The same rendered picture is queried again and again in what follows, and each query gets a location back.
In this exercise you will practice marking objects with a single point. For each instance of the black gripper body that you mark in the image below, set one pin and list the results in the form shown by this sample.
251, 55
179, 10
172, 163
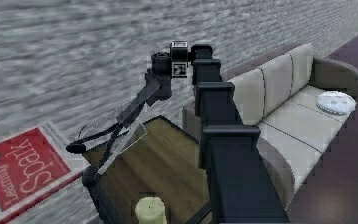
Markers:
158, 85

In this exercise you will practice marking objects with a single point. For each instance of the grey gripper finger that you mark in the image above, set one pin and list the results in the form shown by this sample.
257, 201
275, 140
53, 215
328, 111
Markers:
88, 176
75, 148

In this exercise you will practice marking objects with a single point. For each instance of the red and white book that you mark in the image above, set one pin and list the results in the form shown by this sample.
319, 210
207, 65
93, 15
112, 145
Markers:
30, 166

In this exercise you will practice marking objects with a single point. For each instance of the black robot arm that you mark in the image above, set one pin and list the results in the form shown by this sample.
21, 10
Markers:
240, 173

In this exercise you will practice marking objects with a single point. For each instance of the beige and brown sofa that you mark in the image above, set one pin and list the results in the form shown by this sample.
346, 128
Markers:
287, 123

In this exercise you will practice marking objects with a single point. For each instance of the cream pillar candle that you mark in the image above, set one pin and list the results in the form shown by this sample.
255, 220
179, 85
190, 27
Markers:
150, 211

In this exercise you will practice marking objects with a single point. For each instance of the dark-framed wooden table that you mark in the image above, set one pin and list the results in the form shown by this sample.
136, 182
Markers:
167, 160

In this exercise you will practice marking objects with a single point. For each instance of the white round disc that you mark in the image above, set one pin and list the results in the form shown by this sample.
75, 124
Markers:
336, 102

